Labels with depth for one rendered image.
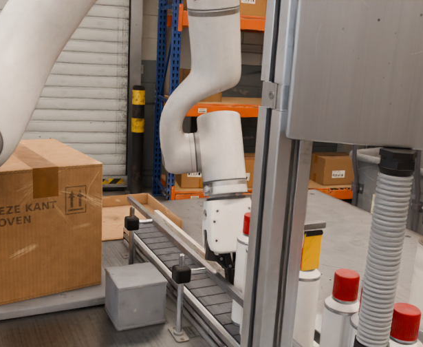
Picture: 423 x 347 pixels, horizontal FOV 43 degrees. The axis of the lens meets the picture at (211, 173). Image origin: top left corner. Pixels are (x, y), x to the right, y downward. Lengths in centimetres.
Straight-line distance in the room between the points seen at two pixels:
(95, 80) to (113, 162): 76
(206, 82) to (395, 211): 51
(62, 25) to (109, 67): 409
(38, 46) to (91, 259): 52
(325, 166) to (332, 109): 450
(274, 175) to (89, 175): 63
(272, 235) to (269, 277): 5
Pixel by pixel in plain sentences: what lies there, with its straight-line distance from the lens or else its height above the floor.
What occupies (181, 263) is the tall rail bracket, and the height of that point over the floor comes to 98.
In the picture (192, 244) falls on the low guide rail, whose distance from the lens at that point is 128.
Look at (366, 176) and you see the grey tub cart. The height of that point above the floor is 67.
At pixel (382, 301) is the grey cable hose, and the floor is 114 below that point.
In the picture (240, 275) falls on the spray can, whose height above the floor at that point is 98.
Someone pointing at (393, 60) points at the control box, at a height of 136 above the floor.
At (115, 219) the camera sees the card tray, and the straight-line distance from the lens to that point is 169.
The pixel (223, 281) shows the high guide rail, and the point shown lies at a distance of 98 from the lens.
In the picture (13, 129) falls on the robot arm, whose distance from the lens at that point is 81.
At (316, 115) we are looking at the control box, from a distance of 52.
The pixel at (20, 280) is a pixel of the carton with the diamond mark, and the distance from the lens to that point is 115.
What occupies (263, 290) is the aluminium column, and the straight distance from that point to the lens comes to 61.
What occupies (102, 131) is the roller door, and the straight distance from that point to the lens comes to 499.
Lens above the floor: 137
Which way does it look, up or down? 13 degrees down
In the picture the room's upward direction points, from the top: 3 degrees clockwise
